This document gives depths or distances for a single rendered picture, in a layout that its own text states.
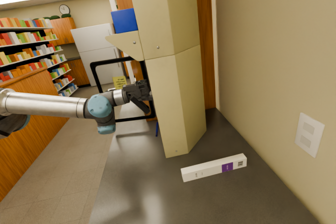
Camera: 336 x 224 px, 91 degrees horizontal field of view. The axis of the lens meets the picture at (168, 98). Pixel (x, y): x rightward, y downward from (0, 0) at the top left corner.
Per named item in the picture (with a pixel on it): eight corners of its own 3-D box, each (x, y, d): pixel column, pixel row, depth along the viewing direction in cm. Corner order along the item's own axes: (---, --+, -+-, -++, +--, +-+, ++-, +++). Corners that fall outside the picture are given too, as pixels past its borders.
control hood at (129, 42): (144, 49, 88) (140, 29, 84) (144, 60, 59) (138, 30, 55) (123, 53, 88) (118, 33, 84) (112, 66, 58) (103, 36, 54)
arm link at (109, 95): (97, 114, 79) (96, 99, 82) (119, 109, 80) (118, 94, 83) (89, 109, 72) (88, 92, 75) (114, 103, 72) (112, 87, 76)
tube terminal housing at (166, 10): (197, 115, 109) (183, -25, 78) (216, 147, 79) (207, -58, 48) (160, 122, 108) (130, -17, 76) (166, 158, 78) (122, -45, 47)
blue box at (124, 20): (139, 29, 83) (134, 9, 79) (138, 30, 74) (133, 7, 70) (119, 33, 82) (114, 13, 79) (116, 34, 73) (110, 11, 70)
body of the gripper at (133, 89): (147, 83, 73) (121, 89, 73) (152, 100, 77) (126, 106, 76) (147, 78, 80) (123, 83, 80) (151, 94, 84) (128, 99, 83)
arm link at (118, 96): (117, 108, 76) (119, 101, 83) (127, 106, 76) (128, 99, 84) (112, 93, 73) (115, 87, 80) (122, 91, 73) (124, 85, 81)
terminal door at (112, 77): (156, 117, 104) (142, 54, 88) (110, 123, 107) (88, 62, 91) (156, 117, 105) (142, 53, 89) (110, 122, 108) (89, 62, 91)
